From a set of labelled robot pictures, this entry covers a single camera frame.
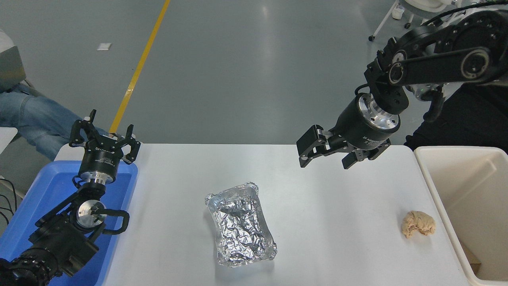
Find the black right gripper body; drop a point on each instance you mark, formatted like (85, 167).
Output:
(353, 129)

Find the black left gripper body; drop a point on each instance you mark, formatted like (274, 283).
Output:
(101, 157)

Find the foil plate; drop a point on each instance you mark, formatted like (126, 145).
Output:
(240, 226)

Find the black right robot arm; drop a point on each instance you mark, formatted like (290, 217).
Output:
(436, 65)

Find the seated person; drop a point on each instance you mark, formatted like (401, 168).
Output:
(39, 119)

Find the blue plastic tray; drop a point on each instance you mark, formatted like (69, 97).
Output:
(47, 186)

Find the small white table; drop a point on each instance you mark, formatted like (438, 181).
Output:
(6, 137)

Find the crumpled tan paper ball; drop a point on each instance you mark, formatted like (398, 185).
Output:
(418, 224)

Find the grey box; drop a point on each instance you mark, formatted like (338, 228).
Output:
(10, 67)

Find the white wheeled chair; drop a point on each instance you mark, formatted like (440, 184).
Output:
(387, 20)

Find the standing person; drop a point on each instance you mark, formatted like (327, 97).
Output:
(468, 119)

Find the large pale bin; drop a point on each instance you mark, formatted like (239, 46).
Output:
(472, 190)

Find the brown cardboard piece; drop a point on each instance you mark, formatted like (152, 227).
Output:
(472, 260)

